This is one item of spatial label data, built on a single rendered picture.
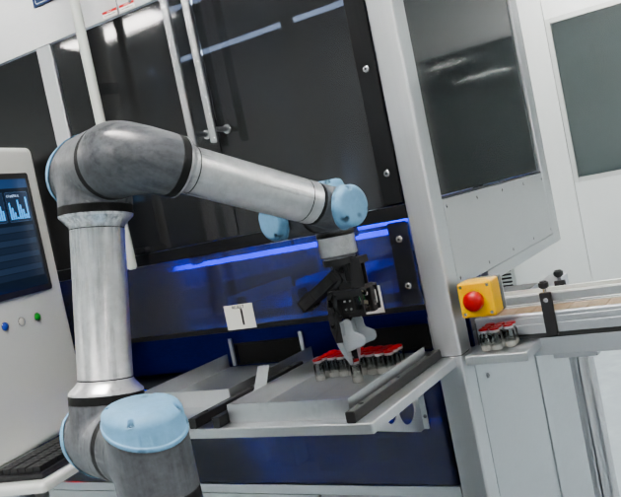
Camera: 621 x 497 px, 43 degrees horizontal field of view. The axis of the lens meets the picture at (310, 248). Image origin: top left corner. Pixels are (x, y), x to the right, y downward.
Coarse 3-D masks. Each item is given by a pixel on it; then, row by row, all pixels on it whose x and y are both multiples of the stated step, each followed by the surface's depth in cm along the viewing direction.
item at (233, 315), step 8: (240, 304) 187; (248, 304) 186; (232, 312) 189; (240, 312) 187; (248, 312) 186; (232, 320) 189; (240, 320) 188; (248, 320) 186; (232, 328) 189; (240, 328) 188
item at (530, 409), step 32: (480, 384) 168; (512, 384) 186; (544, 384) 208; (512, 416) 183; (544, 416) 205; (576, 416) 232; (512, 448) 180; (544, 448) 201; (576, 448) 226; (512, 480) 177; (544, 480) 197; (576, 480) 221
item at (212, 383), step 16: (304, 352) 185; (208, 368) 195; (224, 368) 200; (240, 368) 197; (256, 368) 193; (272, 368) 174; (160, 384) 180; (176, 384) 184; (192, 384) 189; (208, 384) 185; (224, 384) 182; (240, 384) 163; (192, 400) 165; (208, 400) 162
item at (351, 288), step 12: (324, 264) 153; (336, 264) 151; (348, 264) 152; (360, 264) 150; (336, 276) 153; (348, 276) 153; (360, 276) 151; (336, 288) 154; (348, 288) 153; (360, 288) 149; (372, 288) 154; (336, 300) 152; (348, 300) 152; (360, 300) 151; (372, 300) 153; (336, 312) 153; (348, 312) 153; (360, 312) 150
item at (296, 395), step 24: (408, 360) 154; (288, 384) 163; (312, 384) 163; (336, 384) 159; (360, 384) 155; (240, 408) 144; (264, 408) 141; (288, 408) 138; (312, 408) 136; (336, 408) 133
